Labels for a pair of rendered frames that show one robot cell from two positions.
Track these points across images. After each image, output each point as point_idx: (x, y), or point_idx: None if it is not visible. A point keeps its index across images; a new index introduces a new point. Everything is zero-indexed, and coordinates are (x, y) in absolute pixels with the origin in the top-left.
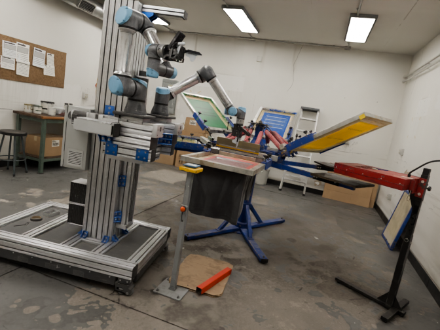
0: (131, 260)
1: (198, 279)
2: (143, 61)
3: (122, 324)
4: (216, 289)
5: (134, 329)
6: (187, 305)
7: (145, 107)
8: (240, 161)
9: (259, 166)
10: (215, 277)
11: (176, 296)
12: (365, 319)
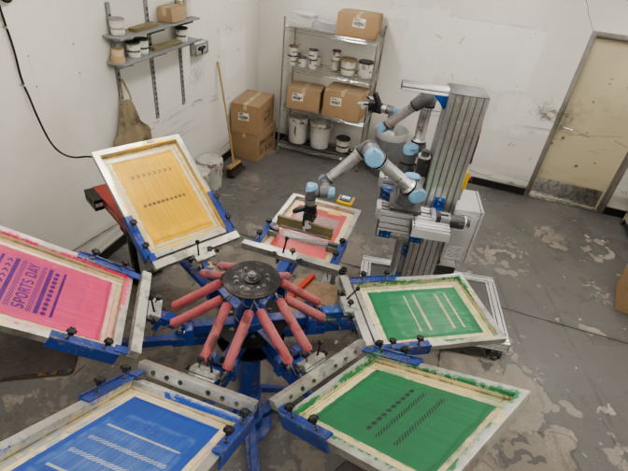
0: (367, 262)
1: (313, 292)
2: (435, 146)
3: (353, 256)
4: (298, 283)
5: (346, 253)
6: (319, 271)
7: (398, 165)
8: (296, 237)
9: (282, 209)
10: (300, 285)
11: (328, 276)
12: (177, 270)
